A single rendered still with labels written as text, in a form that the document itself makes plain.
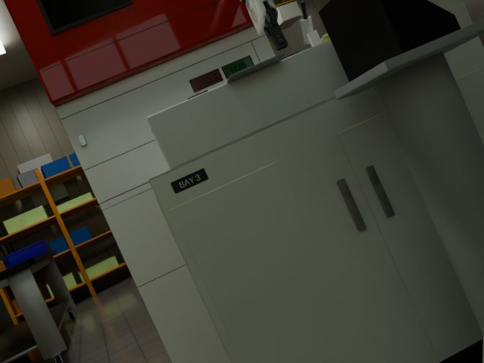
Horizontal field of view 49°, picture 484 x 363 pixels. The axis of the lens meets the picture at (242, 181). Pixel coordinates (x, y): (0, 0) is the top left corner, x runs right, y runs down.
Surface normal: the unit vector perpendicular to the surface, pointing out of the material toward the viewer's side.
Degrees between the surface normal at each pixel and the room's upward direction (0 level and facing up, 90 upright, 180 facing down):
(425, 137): 90
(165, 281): 90
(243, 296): 90
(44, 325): 90
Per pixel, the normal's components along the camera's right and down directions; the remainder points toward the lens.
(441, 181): -0.56, 0.27
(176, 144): 0.14, -0.04
